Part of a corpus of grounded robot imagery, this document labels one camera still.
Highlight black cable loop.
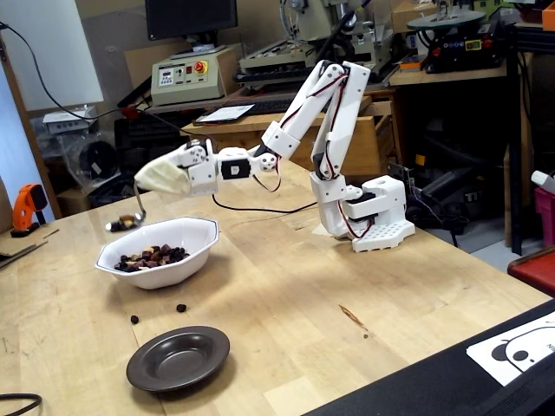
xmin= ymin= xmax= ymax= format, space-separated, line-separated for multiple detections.
xmin=0 ymin=393 xmax=43 ymax=416

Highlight mixed nuts and raisins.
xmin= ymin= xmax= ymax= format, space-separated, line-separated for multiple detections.
xmin=114 ymin=244 xmax=192 ymax=273

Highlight black storage crate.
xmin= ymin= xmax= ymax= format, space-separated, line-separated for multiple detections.
xmin=114 ymin=112 xmax=192 ymax=183

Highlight white paper sheet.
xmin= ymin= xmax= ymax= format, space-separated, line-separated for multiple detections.
xmin=193 ymin=103 xmax=256 ymax=127

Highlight white flat device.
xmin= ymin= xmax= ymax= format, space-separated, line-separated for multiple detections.
xmin=42 ymin=106 xmax=97 ymax=134

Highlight long black wall cable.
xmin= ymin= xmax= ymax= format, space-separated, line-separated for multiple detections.
xmin=0 ymin=20 xmax=205 ymax=144

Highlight scooped nuts and raisins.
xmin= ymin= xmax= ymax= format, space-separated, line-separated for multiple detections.
xmin=110 ymin=214 xmax=139 ymax=232

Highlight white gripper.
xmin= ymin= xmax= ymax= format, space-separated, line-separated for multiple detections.
xmin=174 ymin=138 xmax=219 ymax=197

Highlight beige control box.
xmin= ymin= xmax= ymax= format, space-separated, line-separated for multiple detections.
xmin=150 ymin=54 xmax=226 ymax=107

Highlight white panda sticker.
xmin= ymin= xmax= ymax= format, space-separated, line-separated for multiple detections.
xmin=466 ymin=312 xmax=555 ymax=387

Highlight beige masking tape wrap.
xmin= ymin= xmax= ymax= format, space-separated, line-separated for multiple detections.
xmin=133 ymin=155 xmax=193 ymax=196

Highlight black scroll saw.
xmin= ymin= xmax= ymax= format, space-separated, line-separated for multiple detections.
xmin=407 ymin=8 xmax=508 ymax=74

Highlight cardboard scraps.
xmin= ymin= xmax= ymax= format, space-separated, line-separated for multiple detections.
xmin=0 ymin=227 xmax=60 ymax=270

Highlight wooden shelf board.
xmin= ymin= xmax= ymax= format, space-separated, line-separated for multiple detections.
xmin=388 ymin=62 xmax=508 ymax=87

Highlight black keyboard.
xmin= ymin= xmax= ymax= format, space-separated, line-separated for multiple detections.
xmin=225 ymin=97 xmax=298 ymax=117

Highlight clear plastic bag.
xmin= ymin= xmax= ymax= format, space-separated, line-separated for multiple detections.
xmin=58 ymin=129 xmax=122 ymax=187

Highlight black computer monitor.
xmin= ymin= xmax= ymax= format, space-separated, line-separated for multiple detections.
xmin=144 ymin=0 xmax=238 ymax=52

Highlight large black box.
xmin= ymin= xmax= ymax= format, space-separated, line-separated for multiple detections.
xmin=303 ymin=298 xmax=555 ymax=416

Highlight white plastic object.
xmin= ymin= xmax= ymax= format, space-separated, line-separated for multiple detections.
xmin=531 ymin=170 xmax=555 ymax=196

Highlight white octagonal bowl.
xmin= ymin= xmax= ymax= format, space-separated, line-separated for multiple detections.
xmin=95 ymin=217 xmax=220 ymax=290

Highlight white board panel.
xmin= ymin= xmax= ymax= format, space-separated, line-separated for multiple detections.
xmin=0 ymin=0 xmax=105 ymax=113

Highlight pink box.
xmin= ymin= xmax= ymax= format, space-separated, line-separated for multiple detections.
xmin=533 ymin=186 xmax=555 ymax=248

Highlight wooden workbench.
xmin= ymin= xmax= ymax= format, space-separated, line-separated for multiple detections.
xmin=180 ymin=94 xmax=398 ymax=177

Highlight metal spoon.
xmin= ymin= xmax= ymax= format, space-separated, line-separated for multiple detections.
xmin=104 ymin=185 xmax=147 ymax=233

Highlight brown plate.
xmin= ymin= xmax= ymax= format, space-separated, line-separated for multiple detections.
xmin=126 ymin=325 xmax=231 ymax=393

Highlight red wooden chair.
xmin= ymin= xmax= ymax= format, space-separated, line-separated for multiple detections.
xmin=506 ymin=245 xmax=555 ymax=299

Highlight brown cardboard box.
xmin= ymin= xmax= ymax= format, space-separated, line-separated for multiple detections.
xmin=392 ymin=0 xmax=437 ymax=34

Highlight thin black cable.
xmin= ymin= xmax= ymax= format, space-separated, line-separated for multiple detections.
xmin=211 ymin=193 xmax=320 ymax=215

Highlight orange and black tool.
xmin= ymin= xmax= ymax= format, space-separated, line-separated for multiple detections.
xmin=10 ymin=183 xmax=49 ymax=238

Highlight beige milling machine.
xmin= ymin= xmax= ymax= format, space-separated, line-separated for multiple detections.
xmin=237 ymin=0 xmax=394 ymax=86

